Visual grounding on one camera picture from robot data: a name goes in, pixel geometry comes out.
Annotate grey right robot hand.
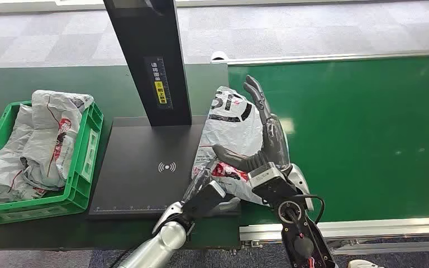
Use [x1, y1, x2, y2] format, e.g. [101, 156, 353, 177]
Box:
[212, 75, 292, 174]

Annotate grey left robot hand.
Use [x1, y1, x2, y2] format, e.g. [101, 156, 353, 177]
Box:
[182, 168, 242, 219]

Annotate white courier bag black letters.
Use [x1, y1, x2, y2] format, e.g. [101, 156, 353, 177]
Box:
[192, 86, 265, 207]

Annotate green conveyor belt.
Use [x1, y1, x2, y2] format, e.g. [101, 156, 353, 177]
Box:
[227, 55, 429, 223]

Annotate black inbound scanner machine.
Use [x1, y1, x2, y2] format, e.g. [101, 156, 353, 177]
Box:
[88, 0, 242, 221]

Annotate white rounded shell piece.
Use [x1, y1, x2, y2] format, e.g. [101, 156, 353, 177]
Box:
[347, 259, 385, 268]

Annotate green plastic crate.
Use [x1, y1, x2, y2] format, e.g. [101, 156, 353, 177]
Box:
[0, 99, 104, 226]

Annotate white courier bag red print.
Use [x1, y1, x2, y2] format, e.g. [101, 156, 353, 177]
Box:
[20, 89, 94, 190]

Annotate crumpled grey-white courier bag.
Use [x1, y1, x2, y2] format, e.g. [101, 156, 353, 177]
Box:
[0, 104, 49, 207]

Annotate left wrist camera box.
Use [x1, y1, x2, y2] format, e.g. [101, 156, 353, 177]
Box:
[182, 180, 227, 219]

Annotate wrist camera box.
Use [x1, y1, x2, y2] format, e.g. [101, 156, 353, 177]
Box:
[182, 180, 227, 219]
[247, 162, 298, 206]

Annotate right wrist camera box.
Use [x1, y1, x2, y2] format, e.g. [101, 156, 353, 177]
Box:
[247, 162, 298, 206]

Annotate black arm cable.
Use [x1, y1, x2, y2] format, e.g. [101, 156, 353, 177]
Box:
[292, 194, 326, 225]

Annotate aluminium conveyor side rail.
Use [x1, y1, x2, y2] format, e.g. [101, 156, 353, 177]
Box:
[211, 49, 429, 66]
[239, 217, 429, 257]

